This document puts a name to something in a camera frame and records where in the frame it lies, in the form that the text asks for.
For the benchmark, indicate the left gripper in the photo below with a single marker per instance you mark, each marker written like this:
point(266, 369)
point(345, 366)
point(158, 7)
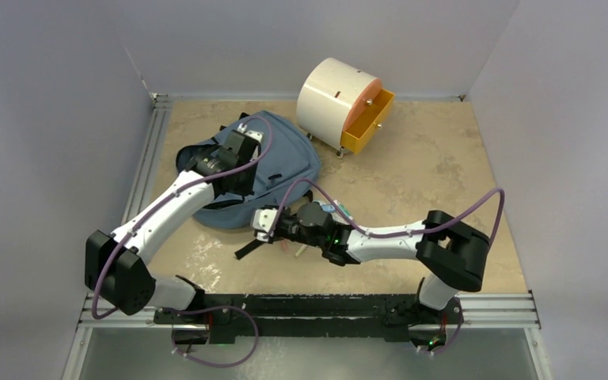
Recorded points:
point(248, 188)

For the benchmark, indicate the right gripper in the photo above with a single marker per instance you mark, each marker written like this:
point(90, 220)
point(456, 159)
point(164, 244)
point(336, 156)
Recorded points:
point(276, 237)

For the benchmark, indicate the green white glue stick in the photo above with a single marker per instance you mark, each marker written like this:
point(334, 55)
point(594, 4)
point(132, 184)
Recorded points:
point(344, 210)

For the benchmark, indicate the blue backpack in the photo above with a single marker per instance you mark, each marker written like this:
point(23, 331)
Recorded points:
point(290, 157)

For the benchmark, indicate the white marker pen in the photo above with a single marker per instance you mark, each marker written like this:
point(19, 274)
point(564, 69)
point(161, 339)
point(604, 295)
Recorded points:
point(301, 251)

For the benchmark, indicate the blister pack with blue items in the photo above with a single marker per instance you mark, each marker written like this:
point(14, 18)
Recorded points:
point(331, 208)

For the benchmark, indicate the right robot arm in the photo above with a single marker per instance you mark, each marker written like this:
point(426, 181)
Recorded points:
point(454, 253)

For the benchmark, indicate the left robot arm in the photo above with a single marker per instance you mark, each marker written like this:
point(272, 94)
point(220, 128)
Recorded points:
point(116, 263)

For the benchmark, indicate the yellow open drawer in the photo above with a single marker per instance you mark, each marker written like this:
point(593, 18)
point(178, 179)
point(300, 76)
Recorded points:
point(360, 132)

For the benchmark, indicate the cream round drawer cabinet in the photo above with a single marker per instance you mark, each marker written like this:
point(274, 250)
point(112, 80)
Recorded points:
point(332, 97)

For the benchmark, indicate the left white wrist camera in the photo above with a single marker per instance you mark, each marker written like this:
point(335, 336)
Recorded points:
point(244, 129)

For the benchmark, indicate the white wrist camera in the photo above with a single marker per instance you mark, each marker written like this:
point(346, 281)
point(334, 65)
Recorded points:
point(262, 222)
point(244, 129)

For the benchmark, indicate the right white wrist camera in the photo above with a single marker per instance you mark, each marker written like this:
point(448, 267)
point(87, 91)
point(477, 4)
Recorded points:
point(262, 222)

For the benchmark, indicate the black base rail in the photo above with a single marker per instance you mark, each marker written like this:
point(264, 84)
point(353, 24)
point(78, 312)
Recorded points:
point(394, 318)

